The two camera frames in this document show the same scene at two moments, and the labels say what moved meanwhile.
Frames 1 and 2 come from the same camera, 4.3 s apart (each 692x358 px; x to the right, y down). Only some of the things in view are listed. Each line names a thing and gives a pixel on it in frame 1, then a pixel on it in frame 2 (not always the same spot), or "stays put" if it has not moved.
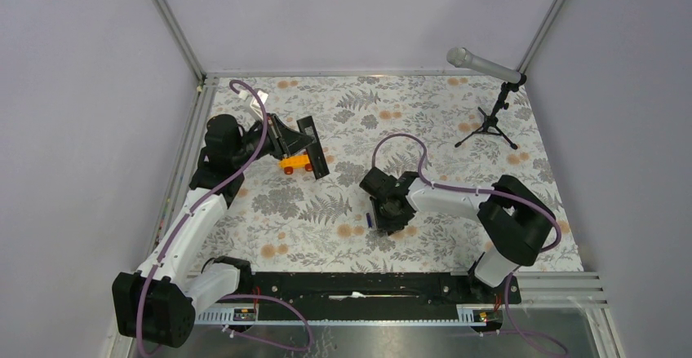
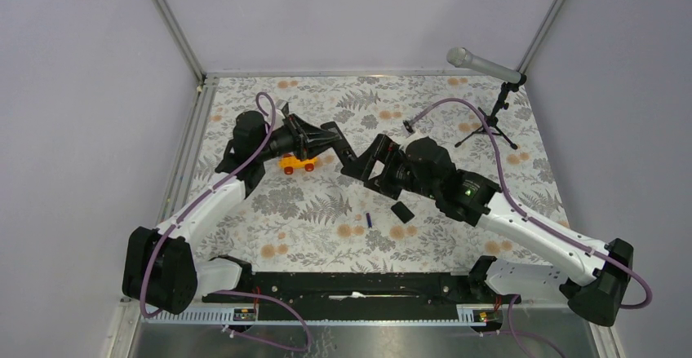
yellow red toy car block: x=299 y=161 stays put
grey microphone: x=462 y=57 stays put
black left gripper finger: x=285 y=140 → x=309 y=137
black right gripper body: x=387 y=219 → x=407 y=181
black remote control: x=316 y=155 → x=350 y=163
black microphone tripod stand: x=490 y=121 stays put
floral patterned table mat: x=454 y=132 stays put
